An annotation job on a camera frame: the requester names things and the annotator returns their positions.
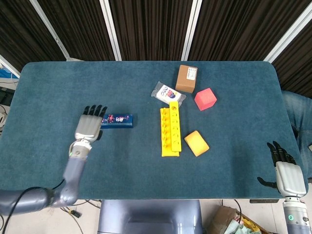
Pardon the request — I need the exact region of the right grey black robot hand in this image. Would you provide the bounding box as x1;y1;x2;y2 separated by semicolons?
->
257;140;307;197

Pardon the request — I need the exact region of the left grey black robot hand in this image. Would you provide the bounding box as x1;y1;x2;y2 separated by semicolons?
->
74;104;108;142

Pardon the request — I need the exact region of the blue printed glasses case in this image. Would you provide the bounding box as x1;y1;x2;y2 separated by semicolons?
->
100;113;134;129

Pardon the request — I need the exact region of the black table control panel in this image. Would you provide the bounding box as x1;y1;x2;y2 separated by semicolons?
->
250;199;280;204

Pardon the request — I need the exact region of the teal velvet table cloth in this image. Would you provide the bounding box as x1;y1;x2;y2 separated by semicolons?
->
0;60;308;200

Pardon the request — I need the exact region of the brown bag with clutter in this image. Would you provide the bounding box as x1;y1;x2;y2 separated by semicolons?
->
207;206;266;234

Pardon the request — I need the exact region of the white packet in clear bag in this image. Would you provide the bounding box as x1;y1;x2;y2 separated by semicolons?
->
151;81;187;107

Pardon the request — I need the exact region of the yellow toy brick plate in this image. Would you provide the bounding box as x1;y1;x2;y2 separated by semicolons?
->
159;101;182;157

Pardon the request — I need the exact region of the yellow sponge block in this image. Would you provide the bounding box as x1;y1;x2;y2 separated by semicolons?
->
184;130;210;157

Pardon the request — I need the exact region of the dark pleated curtain panel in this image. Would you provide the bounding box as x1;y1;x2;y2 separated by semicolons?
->
109;0;193;61
189;0;312;61
0;0;67;73
272;23;312;98
38;0;116;61

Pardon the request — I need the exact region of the blue-grey robot torso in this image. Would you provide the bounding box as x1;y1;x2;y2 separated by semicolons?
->
97;199;203;234

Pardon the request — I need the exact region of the brown cardboard box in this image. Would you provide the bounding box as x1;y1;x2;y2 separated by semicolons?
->
175;64;198;94

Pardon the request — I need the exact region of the red foam cube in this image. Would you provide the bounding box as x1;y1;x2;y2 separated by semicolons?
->
194;88;217;112

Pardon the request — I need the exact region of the thin black floor cable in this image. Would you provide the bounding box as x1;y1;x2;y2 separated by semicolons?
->
233;199;242;219

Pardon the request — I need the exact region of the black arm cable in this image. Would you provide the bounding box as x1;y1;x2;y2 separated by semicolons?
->
0;179;66;234

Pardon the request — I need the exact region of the white partition post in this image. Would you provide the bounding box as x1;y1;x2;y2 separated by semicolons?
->
180;0;203;61
99;0;122;61
29;0;85;61
0;55;21;78
263;0;312;63

